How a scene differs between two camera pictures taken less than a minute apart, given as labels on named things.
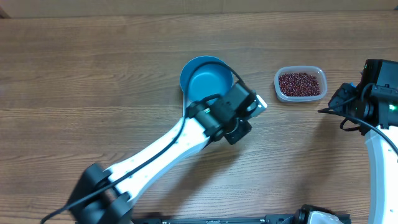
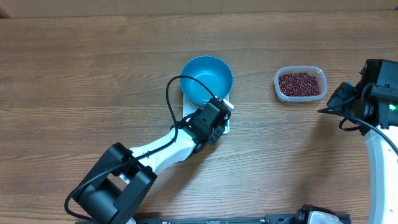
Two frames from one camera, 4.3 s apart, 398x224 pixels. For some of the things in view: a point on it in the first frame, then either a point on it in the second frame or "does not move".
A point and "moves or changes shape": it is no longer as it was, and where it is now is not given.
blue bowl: [203, 76] moves or changes shape
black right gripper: [343, 94] does not move
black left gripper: [234, 137] → [218, 134]
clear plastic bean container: [300, 83] does not move
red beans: [298, 84] does not move
